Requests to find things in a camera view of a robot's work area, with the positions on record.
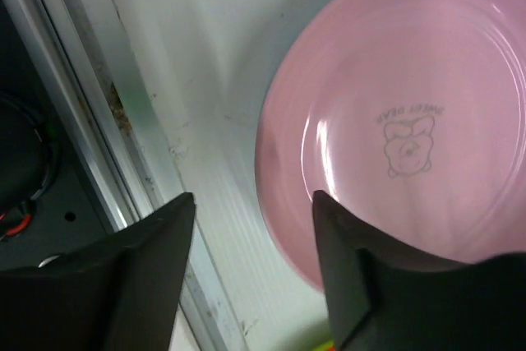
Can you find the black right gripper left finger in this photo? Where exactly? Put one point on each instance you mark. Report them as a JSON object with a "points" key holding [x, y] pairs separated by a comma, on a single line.
{"points": [[107, 285]]}

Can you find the lime green plate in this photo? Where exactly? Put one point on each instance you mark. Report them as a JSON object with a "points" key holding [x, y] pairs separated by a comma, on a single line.
{"points": [[305, 337]]}

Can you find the aluminium front rail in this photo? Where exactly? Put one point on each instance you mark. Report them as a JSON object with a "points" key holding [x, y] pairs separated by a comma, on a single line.
{"points": [[83, 55]]}

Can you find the pink plate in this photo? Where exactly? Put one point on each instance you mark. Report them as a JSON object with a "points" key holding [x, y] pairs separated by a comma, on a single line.
{"points": [[411, 115]]}

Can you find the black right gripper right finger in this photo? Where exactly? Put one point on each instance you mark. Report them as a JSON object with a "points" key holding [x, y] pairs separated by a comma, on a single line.
{"points": [[383, 294]]}

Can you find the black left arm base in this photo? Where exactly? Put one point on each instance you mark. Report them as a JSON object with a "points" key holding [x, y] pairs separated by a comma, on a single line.
{"points": [[48, 205]]}

